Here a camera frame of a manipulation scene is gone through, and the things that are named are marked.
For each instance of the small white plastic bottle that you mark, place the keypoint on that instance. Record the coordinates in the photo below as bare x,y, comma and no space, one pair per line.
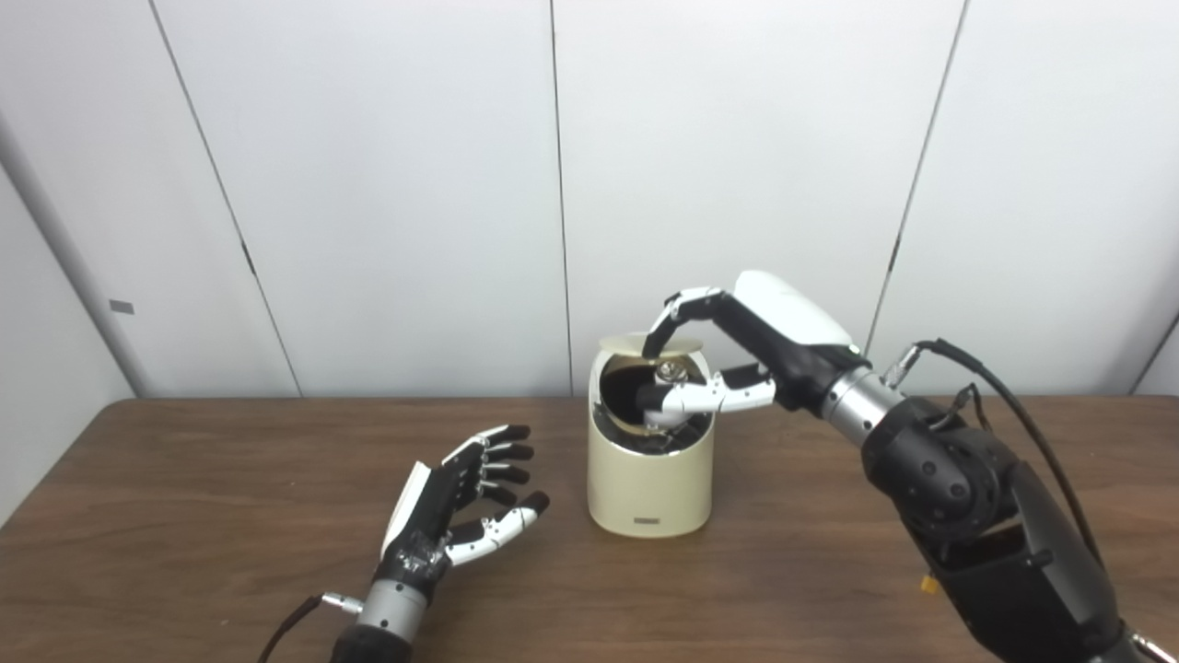
671,372

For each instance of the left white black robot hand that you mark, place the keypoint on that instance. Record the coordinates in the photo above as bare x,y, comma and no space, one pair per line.
433,516

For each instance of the cream-colored round bin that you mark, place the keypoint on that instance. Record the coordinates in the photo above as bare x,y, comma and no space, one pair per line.
649,488

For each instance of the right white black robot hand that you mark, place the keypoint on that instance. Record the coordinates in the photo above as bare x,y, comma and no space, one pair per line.
792,331

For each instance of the cream round bin lid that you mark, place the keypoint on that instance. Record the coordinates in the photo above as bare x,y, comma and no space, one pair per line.
622,345

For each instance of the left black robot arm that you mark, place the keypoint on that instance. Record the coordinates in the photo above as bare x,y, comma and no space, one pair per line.
387,617

